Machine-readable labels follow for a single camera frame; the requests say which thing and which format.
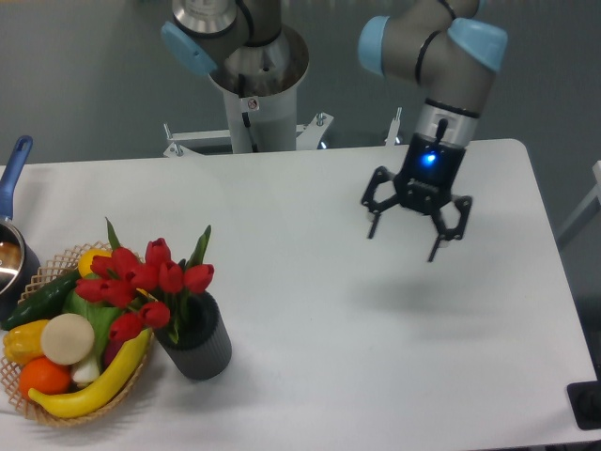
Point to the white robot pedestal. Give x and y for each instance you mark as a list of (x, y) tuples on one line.
[(259, 87)]

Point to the beige round disc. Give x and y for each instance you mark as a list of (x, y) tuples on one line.
[(67, 339)]

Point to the yellow squash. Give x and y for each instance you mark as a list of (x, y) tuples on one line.
[(89, 260)]

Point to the black device at edge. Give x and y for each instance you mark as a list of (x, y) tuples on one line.
[(584, 398)]

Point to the dark grey ribbed vase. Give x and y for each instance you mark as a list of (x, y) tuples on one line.
[(204, 349)]

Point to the orange fruit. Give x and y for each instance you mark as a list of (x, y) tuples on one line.
[(45, 376)]

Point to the white frame at right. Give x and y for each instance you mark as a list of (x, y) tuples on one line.
[(582, 214)]

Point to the green cucumber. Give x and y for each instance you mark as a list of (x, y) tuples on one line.
[(45, 303)]

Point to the yellow bell pepper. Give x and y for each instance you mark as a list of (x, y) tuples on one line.
[(23, 343)]

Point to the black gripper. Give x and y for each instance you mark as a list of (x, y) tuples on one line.
[(429, 181)]

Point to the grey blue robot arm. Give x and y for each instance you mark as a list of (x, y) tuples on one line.
[(438, 45)]

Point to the woven wicker basket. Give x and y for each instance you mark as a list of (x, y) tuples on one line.
[(10, 372)]

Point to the white metal base frame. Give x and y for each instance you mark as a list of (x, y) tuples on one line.
[(314, 135)]

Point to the yellow banana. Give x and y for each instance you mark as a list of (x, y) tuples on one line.
[(99, 393)]

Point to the green bok choy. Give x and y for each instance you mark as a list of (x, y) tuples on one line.
[(101, 317)]

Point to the purple sweet potato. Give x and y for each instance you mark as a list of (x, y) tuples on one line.
[(110, 353)]

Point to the red tulip bouquet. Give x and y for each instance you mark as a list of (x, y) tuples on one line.
[(152, 291)]

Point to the blue handled saucepan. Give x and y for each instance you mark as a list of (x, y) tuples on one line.
[(19, 263)]

